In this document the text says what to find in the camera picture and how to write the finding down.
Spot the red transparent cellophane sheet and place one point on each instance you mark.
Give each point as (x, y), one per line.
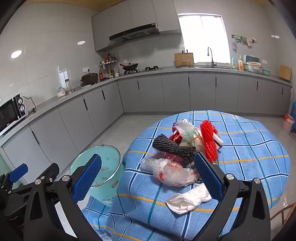
(172, 156)

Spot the white microwave oven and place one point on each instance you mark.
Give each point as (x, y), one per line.
(10, 113)

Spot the black cooking pot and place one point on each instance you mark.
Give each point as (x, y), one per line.
(89, 79)

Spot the metal spice rack with bottles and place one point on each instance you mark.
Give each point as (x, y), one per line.
(107, 67)

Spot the white tissue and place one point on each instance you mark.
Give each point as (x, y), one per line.
(187, 200)

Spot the white lidded ceramic pot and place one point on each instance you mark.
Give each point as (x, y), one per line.
(61, 93)

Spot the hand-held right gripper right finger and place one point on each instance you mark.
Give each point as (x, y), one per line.
(208, 178)

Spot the black foam net sleeve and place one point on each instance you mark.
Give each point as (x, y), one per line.
(171, 148)

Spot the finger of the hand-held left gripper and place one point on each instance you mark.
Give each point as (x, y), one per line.
(18, 172)
(52, 170)

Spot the grey kitchen cabinets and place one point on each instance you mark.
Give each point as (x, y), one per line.
(175, 92)
(129, 14)

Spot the green dish soap bottle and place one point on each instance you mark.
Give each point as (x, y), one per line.
(234, 63)

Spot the black wok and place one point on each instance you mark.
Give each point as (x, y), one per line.
(129, 66)

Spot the metal kitchen faucet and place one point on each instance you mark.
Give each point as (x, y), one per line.
(212, 58)

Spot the red snack wrapper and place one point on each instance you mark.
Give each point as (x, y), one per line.
(175, 137)

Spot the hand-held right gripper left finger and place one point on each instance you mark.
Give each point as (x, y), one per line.
(87, 180)

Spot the purple foil wrapper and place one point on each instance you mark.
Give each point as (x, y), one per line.
(174, 126)

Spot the wall hook rack with cloths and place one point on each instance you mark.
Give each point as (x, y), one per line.
(242, 39)

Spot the green glass door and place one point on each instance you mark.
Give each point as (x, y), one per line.
(3, 162)

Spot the blue gas cylinder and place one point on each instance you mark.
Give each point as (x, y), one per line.
(293, 120)

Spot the bright kitchen window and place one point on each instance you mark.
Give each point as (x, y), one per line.
(203, 39)

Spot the teal round waste bin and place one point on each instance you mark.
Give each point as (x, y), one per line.
(108, 166)

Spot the grey upper kitchen cabinets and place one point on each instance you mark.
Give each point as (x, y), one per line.
(129, 14)

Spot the blue plaid tablecloth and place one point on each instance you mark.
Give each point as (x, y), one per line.
(249, 148)

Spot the wooden stool frame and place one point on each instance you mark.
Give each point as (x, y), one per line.
(278, 213)

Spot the wooden cutting board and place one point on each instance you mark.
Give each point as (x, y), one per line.
(285, 73)

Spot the tall glass jar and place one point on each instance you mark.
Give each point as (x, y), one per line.
(67, 85)

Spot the black range hood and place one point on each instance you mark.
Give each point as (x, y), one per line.
(135, 33)

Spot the yellow rubber band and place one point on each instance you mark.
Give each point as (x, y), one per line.
(193, 139)

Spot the grey lower kitchen cabinets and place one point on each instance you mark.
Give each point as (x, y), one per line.
(175, 92)

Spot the blue dish rack with basin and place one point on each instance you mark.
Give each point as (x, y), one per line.
(252, 64)

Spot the red and white plastic jug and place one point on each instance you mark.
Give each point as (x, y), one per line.
(288, 124)

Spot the teal plastic container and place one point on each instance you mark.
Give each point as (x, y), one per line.
(265, 71)

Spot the red foam net sleeve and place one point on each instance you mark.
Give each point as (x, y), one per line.
(209, 139)

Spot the orange soap pump bottle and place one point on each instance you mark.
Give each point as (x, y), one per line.
(241, 64)

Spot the black gas stove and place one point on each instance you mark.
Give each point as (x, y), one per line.
(152, 68)

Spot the clear red-printed plastic bag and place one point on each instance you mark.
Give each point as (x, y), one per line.
(168, 172)

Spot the cloudy thin plastic bag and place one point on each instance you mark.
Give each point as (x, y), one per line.
(185, 127)

